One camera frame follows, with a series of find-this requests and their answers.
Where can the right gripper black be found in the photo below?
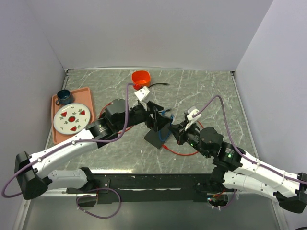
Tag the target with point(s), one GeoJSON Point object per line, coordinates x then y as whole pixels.
{"type": "Point", "coordinates": [179, 132]}

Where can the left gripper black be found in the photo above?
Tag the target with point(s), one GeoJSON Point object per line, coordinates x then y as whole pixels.
{"type": "Point", "coordinates": [159, 121]}

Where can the black network switch box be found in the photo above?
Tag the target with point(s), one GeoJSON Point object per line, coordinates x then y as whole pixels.
{"type": "Point", "coordinates": [157, 139]}

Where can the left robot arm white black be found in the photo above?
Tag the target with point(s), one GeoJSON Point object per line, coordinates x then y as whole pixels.
{"type": "Point", "coordinates": [36, 173]}

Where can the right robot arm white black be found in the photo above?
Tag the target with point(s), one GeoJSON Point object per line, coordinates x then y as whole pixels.
{"type": "Point", "coordinates": [236, 169]}

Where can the orange plastic cup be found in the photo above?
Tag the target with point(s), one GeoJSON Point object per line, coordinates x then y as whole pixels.
{"type": "Point", "coordinates": [140, 79]}

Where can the pink plastic tray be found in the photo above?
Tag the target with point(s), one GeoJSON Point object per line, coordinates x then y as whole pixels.
{"type": "Point", "coordinates": [82, 96]}

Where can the white plate watermelon pattern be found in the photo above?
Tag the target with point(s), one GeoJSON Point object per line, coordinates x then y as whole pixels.
{"type": "Point", "coordinates": [71, 118]}

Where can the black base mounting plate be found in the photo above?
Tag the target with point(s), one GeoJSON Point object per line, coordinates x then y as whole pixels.
{"type": "Point", "coordinates": [151, 187]}

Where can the dark blue mug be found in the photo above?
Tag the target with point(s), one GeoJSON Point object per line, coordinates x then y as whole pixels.
{"type": "Point", "coordinates": [64, 97]}

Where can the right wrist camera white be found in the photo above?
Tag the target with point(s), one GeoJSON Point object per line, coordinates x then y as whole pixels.
{"type": "Point", "coordinates": [192, 115]}

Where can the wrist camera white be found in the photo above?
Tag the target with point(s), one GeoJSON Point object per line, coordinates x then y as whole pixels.
{"type": "Point", "coordinates": [192, 115]}
{"type": "Point", "coordinates": [142, 95]}

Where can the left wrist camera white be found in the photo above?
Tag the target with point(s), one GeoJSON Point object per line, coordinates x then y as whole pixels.
{"type": "Point", "coordinates": [142, 95]}

